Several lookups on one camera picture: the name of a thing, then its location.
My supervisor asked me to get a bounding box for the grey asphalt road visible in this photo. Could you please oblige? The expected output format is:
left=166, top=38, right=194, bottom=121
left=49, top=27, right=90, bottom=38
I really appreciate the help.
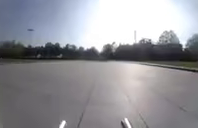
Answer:
left=0, top=59, right=198, bottom=128

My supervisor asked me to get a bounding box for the thin pole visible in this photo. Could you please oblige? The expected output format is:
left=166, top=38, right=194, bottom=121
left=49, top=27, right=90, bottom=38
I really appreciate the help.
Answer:
left=134, top=30, right=138, bottom=44

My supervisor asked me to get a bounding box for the row of dark trees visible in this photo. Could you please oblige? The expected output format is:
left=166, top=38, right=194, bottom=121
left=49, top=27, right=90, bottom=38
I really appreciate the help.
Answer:
left=0, top=29, right=198, bottom=63

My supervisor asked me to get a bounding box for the robot's own part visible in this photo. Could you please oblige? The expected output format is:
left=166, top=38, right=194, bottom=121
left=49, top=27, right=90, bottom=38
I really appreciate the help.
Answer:
left=121, top=117, right=133, bottom=128
left=58, top=119, right=68, bottom=128

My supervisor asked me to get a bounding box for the grey kerb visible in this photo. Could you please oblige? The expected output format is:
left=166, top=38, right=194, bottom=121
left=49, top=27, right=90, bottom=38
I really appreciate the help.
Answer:
left=138, top=61, right=198, bottom=75

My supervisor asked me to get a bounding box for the grass strip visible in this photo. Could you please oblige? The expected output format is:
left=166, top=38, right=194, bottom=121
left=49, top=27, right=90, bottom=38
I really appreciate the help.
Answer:
left=133, top=59, right=198, bottom=72

